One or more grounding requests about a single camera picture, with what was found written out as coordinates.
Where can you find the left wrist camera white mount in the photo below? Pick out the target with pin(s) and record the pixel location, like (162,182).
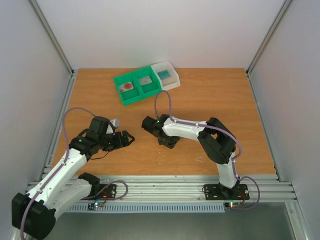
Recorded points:
(112,126)

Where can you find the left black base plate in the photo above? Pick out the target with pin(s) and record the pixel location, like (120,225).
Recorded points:
(102,191)

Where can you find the teal card in bin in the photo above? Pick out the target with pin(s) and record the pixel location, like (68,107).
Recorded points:
(164,74)

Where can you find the red dot card in bin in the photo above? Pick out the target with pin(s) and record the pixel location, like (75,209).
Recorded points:
(125,87)

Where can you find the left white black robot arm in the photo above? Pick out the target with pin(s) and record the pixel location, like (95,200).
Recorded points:
(35,213)

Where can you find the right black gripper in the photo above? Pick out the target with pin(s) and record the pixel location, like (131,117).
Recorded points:
(167,141)

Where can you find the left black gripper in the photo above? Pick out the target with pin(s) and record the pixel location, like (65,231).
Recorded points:
(120,143)

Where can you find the grey slotted cable duct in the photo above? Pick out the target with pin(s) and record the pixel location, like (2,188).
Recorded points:
(151,207)

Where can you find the grey card in bin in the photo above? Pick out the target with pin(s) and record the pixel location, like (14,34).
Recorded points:
(145,80)

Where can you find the aluminium frame rail front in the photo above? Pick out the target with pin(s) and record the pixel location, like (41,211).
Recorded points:
(188,188)

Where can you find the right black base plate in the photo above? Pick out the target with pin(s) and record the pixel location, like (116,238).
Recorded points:
(218,192)

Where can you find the white bin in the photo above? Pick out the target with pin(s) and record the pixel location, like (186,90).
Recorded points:
(169,83)

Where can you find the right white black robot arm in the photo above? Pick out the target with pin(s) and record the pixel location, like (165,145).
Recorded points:
(216,140)

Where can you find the left small circuit board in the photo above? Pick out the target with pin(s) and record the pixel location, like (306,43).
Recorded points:
(94,206)

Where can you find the small circuit board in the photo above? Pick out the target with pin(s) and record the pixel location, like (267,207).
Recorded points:
(233,205)
(94,206)

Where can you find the green bin middle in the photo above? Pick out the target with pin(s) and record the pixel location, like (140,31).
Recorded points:
(148,90)

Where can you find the green bin left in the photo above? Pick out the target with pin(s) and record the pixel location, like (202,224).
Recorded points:
(128,97)

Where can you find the right small circuit board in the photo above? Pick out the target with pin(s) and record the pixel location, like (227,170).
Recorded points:
(233,205)

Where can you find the green bin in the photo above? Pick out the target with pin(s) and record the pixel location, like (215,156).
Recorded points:
(128,97)
(148,90)

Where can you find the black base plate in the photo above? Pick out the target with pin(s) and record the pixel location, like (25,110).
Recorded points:
(102,191)
(218,192)

